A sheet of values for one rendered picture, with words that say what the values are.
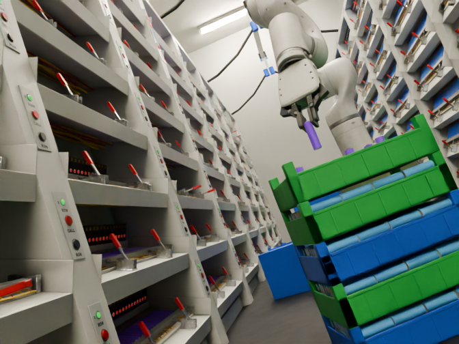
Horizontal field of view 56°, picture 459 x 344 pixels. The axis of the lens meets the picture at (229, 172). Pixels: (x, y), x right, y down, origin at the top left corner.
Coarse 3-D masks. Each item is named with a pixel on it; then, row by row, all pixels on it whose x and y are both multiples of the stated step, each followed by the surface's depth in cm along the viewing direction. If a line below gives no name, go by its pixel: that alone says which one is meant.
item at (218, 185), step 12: (168, 36) 296; (180, 72) 292; (180, 96) 290; (192, 120) 287; (204, 120) 289; (204, 132) 285; (204, 156) 284; (216, 156) 282; (216, 180) 281; (228, 192) 279; (228, 216) 277; (240, 216) 277; (240, 252) 274; (252, 252) 273; (264, 276) 276
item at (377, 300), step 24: (432, 264) 80; (456, 264) 80; (312, 288) 96; (336, 288) 78; (384, 288) 79; (408, 288) 79; (432, 288) 79; (336, 312) 82; (360, 312) 78; (384, 312) 78
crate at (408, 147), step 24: (384, 144) 84; (408, 144) 84; (432, 144) 84; (288, 168) 82; (312, 168) 82; (336, 168) 82; (360, 168) 83; (384, 168) 83; (288, 192) 86; (312, 192) 81
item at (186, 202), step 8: (176, 184) 150; (176, 192) 149; (192, 192) 210; (184, 200) 159; (192, 200) 170; (200, 200) 184; (208, 200) 199; (184, 208) 206; (192, 208) 170; (200, 208) 183; (208, 208) 199
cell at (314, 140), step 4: (304, 124) 94; (308, 124) 94; (312, 124) 94; (308, 128) 94; (312, 128) 93; (308, 132) 94; (312, 132) 93; (308, 136) 94; (312, 136) 93; (316, 136) 93; (312, 140) 93; (316, 140) 93; (312, 144) 93; (316, 144) 93; (320, 144) 93; (316, 148) 93
